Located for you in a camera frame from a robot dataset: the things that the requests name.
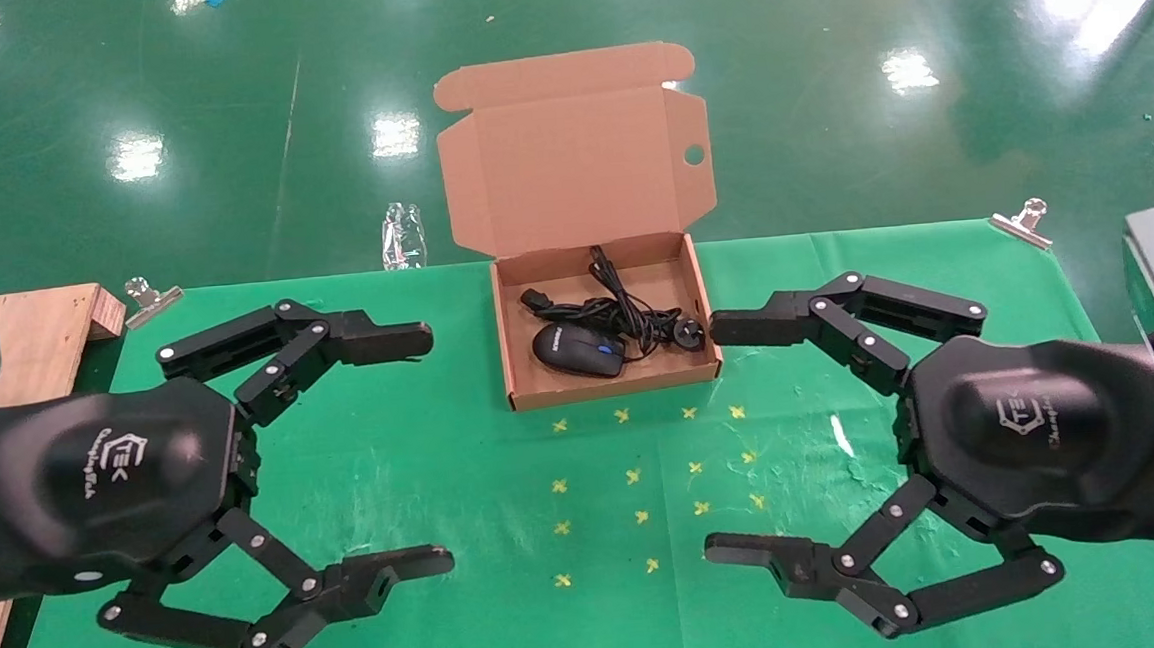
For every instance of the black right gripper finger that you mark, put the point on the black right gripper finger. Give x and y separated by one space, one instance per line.
802 566
787 319

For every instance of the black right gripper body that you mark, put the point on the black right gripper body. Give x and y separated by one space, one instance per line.
1034 426

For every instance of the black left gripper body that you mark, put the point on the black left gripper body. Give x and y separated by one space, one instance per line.
116 482

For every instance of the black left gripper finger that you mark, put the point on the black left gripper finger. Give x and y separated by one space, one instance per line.
378 341
338 594

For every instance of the brown cardboard box with lid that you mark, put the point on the brown cardboard box with lid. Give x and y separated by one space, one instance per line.
577 164

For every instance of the clear crumpled plastic wrapper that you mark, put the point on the clear crumpled plastic wrapper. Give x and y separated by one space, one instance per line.
403 236

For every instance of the wooden board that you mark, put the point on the wooden board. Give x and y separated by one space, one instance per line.
47 336

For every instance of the green table cloth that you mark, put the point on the green table cloth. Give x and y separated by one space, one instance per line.
506 469

